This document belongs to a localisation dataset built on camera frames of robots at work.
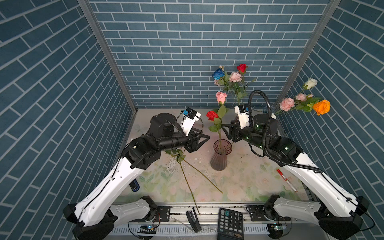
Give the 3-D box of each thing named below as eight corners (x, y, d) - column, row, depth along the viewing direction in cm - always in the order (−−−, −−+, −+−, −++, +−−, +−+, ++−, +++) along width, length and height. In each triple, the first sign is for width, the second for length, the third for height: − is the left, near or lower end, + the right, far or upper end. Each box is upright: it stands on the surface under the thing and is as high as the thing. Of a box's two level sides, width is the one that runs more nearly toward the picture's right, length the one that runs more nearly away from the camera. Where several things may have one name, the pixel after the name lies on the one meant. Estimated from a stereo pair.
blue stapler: (135, 192, 82) (132, 190, 79) (131, 185, 85) (128, 182, 81) (141, 188, 84) (138, 185, 80) (137, 181, 86) (134, 178, 82)
